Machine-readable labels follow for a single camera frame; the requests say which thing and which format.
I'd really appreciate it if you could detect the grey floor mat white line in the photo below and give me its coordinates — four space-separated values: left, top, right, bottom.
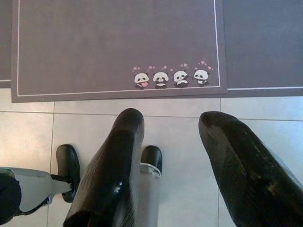
222 0 303 91
0 0 14 82

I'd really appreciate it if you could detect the black robot foot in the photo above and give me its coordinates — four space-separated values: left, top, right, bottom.
141 145 163 173
56 144 81 203

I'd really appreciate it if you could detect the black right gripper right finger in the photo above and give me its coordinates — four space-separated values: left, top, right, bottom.
198 111 303 227

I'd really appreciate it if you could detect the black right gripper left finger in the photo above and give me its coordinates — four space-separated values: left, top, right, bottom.
63 108 145 227

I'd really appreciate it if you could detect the black robot left foot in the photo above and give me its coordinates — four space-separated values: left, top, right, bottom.
56 144 81 203

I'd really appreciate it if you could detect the silver robot left leg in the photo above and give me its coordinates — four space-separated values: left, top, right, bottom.
0 166 73 227

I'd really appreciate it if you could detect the silver robot right leg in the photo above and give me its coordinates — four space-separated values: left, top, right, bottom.
134 163 162 227

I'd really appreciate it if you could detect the grey panda print floor mat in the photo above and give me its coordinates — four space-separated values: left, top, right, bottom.
11 0 228 103

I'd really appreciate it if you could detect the silver robot leg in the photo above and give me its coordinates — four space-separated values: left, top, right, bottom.
0 166 73 227
134 163 162 227

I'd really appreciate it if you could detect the black robot right foot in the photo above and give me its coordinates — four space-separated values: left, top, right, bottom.
141 145 163 173

